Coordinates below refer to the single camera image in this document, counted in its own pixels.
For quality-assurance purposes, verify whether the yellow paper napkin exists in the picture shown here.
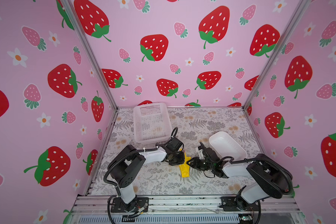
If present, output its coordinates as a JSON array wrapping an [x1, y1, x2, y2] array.
[[179, 153, 191, 178]]

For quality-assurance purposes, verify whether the aluminium frame corner post left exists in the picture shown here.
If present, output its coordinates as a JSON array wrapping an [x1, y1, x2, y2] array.
[[62, 0, 118, 112]]

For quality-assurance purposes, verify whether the aluminium frame corner post right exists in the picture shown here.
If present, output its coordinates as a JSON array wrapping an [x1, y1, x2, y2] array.
[[243, 0, 311, 112]]

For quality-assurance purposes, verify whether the white rectangular plastic tray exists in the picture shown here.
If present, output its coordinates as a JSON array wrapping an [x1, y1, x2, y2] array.
[[209, 131, 247, 161]]

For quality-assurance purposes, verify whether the white perforated plastic basket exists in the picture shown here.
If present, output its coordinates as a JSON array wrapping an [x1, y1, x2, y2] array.
[[133, 103, 173, 145]]

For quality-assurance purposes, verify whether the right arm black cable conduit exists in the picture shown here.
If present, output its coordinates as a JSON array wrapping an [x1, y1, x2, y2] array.
[[198, 141, 294, 197]]

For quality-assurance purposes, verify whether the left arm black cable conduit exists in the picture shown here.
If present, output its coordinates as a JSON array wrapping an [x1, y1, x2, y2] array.
[[103, 126, 179, 188]]

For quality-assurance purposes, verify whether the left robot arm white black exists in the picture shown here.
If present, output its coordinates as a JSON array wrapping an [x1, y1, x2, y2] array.
[[103, 137, 185, 205]]

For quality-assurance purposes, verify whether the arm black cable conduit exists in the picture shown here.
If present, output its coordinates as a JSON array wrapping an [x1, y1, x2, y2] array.
[[198, 141, 294, 197], [103, 126, 179, 188]]

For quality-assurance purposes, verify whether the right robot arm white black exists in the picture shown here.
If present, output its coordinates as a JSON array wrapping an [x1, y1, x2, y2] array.
[[187, 145, 294, 207]]

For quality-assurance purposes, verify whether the aluminium frame corner post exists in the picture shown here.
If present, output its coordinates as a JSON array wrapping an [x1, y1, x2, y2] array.
[[62, 0, 118, 112], [243, 0, 311, 112]]

